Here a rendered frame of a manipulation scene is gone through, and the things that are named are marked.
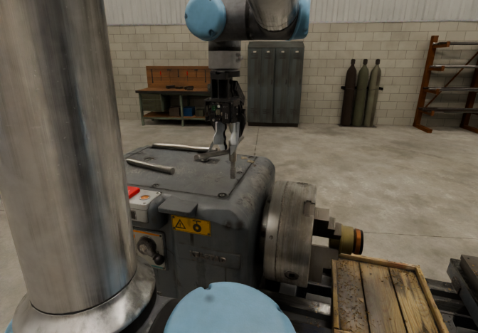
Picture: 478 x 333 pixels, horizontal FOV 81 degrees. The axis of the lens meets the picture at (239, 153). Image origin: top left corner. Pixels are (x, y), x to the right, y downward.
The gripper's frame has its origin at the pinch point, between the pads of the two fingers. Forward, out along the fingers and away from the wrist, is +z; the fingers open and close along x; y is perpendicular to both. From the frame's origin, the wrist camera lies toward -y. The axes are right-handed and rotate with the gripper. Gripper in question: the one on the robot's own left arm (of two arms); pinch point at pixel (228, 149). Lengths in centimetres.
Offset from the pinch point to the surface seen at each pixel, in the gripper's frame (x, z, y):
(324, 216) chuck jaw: 26.2, 18.6, -3.7
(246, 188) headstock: 4.1, 12.7, -3.8
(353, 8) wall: 88, -136, -693
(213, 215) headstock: -0.7, 14.2, 10.7
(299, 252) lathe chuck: 20.4, 25.9, 3.7
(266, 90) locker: -94, 47, -601
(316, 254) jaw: 25.5, 33.8, -7.1
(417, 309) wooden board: 56, 49, -9
